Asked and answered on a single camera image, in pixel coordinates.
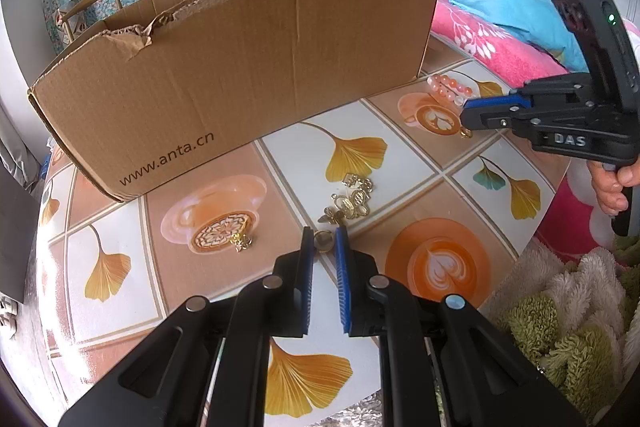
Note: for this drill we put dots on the ginkgo coffee print tablecloth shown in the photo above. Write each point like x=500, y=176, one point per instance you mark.
x=150, y=267

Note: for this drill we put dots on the pink floral blanket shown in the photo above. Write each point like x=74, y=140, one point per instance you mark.
x=500, y=52

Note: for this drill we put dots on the green white fluffy blanket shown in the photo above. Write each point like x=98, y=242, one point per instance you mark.
x=575, y=332

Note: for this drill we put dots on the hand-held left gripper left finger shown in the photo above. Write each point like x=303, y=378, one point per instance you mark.
x=307, y=282

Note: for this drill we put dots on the white shoes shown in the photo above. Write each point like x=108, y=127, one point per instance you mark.
x=7, y=317

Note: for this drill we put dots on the black cabinet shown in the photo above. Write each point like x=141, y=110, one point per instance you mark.
x=17, y=232

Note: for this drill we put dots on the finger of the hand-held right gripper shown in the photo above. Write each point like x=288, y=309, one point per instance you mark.
x=492, y=101
x=495, y=119

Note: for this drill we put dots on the gold hoop earring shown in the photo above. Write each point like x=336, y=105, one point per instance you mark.
x=466, y=133

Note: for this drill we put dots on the pile of gold jewelry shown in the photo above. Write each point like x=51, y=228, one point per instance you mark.
x=350, y=199

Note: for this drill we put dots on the person's right hand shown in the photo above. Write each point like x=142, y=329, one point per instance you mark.
x=607, y=192

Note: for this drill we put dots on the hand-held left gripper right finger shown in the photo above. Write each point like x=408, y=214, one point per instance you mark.
x=342, y=282

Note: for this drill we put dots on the blue pillow with pink dots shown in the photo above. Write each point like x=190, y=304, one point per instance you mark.
x=510, y=2

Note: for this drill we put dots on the wooden chair with black seat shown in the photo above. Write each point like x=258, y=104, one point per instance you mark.
x=87, y=9

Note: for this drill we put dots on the brown cardboard box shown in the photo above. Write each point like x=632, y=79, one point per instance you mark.
x=225, y=72

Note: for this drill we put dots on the small gold charm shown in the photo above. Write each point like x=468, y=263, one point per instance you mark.
x=242, y=242

